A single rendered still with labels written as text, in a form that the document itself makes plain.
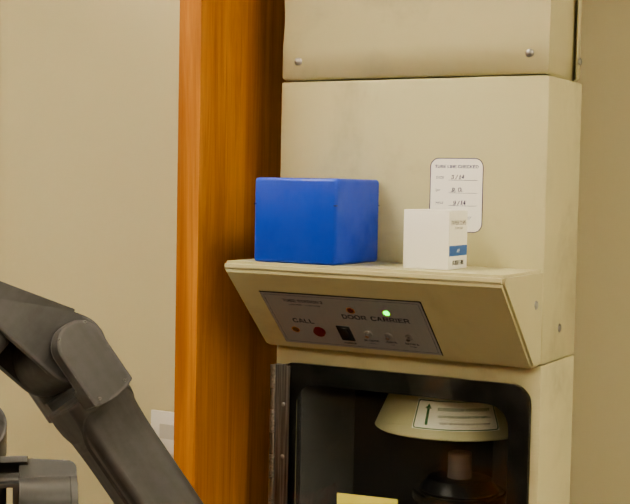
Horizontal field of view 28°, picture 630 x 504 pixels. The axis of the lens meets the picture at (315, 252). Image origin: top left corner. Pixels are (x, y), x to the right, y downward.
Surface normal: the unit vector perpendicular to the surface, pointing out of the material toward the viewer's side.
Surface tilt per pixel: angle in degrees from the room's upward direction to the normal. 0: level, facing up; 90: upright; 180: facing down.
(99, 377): 73
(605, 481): 90
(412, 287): 135
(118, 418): 81
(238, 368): 90
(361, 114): 90
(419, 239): 90
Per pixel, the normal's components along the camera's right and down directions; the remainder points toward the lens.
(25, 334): 0.51, -0.24
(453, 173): -0.49, 0.04
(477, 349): -0.36, 0.73
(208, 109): 0.87, 0.04
